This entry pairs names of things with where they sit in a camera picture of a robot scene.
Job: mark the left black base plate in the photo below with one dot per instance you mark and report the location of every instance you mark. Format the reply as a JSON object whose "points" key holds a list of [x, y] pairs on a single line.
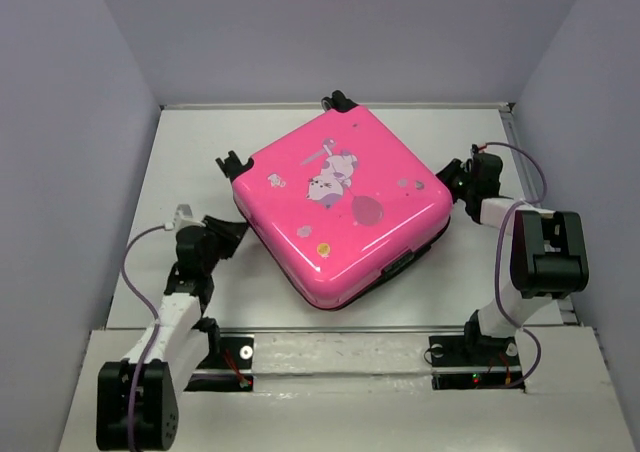
{"points": [[228, 371]]}

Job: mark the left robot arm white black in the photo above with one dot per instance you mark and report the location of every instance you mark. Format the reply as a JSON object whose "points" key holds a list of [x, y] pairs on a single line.
{"points": [[137, 396]]}

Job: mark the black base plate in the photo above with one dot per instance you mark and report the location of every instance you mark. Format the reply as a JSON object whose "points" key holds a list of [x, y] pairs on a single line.
{"points": [[228, 371], [456, 365]]}

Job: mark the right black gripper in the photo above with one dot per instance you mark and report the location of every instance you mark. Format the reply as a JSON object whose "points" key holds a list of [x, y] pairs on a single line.
{"points": [[452, 168]]}

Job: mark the pink hard-shell suitcase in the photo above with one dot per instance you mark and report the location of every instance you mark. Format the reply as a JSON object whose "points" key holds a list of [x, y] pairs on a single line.
{"points": [[341, 203]]}

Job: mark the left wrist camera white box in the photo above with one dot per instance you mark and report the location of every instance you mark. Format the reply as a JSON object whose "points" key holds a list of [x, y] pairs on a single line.
{"points": [[182, 218]]}

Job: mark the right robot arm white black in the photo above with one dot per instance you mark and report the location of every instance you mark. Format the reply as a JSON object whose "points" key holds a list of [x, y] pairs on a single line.
{"points": [[541, 257]]}

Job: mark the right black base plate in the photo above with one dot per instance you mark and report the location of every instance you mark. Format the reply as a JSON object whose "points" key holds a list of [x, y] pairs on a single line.
{"points": [[456, 365]]}

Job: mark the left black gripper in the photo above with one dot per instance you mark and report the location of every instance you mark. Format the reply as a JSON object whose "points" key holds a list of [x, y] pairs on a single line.
{"points": [[229, 233]]}

